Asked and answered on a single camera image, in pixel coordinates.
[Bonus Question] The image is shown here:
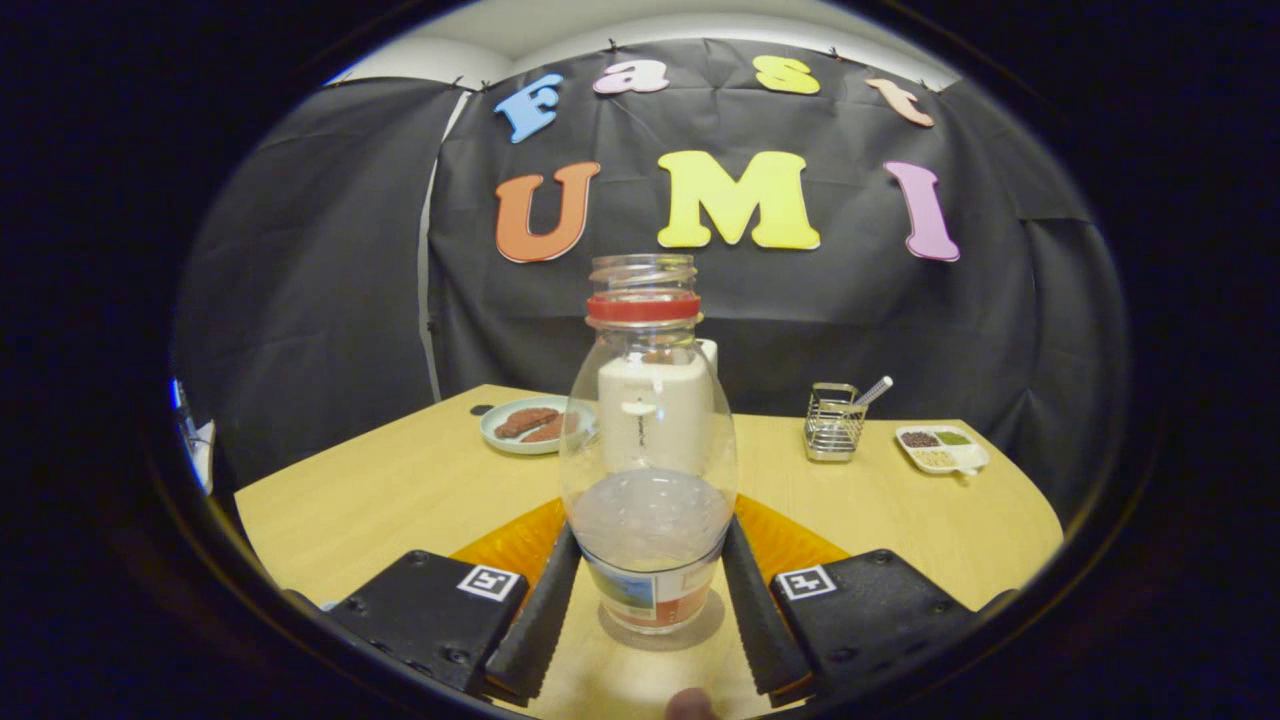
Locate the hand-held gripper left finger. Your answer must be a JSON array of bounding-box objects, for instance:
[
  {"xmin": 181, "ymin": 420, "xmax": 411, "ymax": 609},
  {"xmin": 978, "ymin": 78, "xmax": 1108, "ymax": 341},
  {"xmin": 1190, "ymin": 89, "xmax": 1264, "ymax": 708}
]
[{"xmin": 282, "ymin": 497, "xmax": 583, "ymax": 706}]

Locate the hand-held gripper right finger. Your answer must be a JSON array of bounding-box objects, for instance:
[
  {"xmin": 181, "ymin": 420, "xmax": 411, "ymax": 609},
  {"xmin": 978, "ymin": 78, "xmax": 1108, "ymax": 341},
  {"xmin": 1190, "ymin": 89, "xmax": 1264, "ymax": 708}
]
[{"xmin": 720, "ymin": 494, "xmax": 1019, "ymax": 701}]

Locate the metal wire basket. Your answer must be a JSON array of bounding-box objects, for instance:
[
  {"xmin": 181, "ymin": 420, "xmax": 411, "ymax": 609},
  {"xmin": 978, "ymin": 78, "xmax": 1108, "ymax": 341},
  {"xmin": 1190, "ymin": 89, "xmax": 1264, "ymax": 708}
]
[{"xmin": 804, "ymin": 382, "xmax": 869, "ymax": 463}]

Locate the white divided dish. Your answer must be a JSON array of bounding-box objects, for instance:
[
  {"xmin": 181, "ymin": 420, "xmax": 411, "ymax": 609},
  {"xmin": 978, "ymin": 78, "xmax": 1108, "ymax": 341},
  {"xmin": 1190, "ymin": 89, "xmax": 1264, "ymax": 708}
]
[{"xmin": 895, "ymin": 425, "xmax": 991, "ymax": 477}]

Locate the wooden table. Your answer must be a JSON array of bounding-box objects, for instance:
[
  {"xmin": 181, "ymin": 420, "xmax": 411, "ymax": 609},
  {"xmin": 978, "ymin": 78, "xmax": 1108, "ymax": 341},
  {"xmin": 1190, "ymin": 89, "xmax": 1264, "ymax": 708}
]
[{"xmin": 233, "ymin": 383, "xmax": 1064, "ymax": 720}]

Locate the clear plastic juice bottle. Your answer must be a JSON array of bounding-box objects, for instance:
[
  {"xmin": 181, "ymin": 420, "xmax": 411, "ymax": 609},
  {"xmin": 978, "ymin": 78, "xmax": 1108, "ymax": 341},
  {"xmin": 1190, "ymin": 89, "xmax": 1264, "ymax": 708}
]
[{"xmin": 558, "ymin": 253, "xmax": 739, "ymax": 636}]

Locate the pale green round plate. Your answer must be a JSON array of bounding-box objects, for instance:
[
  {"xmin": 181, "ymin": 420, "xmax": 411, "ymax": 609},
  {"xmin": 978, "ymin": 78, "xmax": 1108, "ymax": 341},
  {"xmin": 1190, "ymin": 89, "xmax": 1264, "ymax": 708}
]
[{"xmin": 480, "ymin": 396, "xmax": 598, "ymax": 456}]

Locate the white box-shaped container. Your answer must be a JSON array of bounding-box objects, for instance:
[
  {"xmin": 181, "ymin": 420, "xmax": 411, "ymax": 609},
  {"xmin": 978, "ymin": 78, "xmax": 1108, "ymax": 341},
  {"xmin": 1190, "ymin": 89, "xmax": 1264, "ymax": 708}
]
[{"xmin": 597, "ymin": 338, "xmax": 720, "ymax": 477}]

